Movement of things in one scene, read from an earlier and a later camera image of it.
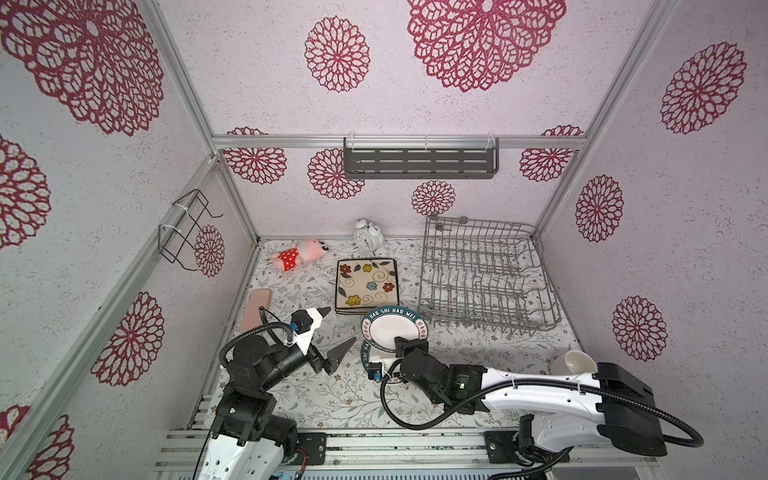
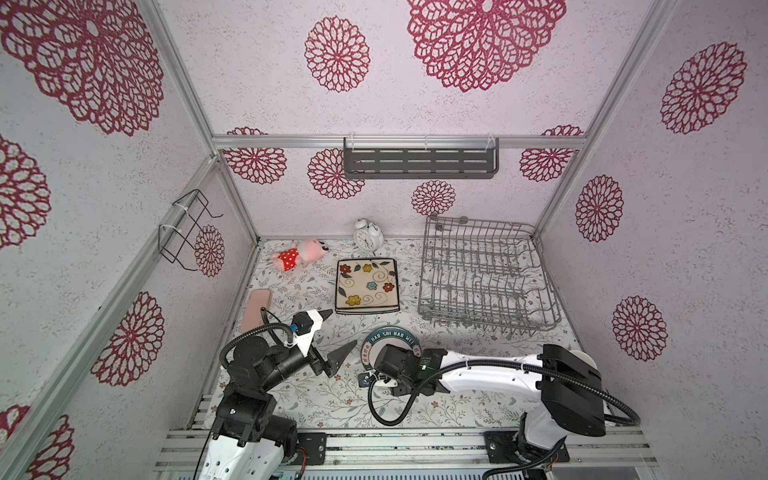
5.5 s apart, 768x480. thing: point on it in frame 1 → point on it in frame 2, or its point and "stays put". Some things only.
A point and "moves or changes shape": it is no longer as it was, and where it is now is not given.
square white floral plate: [366, 283] stays put
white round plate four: [383, 325] moves or changes shape
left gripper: [334, 356] stays put
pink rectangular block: [257, 299] stays put
